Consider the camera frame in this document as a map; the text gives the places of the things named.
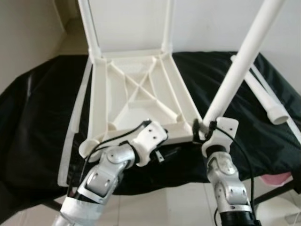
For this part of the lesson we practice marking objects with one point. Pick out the black metal table frame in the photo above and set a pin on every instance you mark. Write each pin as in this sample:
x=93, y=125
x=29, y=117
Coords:
x=277, y=190

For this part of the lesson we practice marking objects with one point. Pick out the pink plastic object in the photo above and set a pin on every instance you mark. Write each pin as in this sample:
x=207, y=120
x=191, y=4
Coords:
x=275, y=178

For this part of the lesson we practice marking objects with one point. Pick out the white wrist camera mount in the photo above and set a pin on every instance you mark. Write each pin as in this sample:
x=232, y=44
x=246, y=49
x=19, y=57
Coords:
x=225, y=127
x=150, y=136

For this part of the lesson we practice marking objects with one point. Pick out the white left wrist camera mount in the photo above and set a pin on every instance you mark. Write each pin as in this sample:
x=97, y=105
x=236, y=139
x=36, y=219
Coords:
x=150, y=136

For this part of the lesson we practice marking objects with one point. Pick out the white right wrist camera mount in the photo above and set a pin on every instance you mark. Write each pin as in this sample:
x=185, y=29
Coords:
x=225, y=127

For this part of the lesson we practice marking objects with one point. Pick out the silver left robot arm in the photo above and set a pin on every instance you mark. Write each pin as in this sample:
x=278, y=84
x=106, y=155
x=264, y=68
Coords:
x=101, y=179

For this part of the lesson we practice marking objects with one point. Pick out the white tape strip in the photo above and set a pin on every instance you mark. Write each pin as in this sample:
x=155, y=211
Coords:
x=70, y=141
x=295, y=129

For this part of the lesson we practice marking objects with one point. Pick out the black table cover sheet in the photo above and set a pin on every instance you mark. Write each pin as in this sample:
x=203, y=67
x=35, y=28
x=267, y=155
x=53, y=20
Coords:
x=42, y=117

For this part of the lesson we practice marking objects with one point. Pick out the white plastic table top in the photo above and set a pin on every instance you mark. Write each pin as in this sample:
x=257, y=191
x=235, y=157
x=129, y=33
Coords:
x=117, y=113

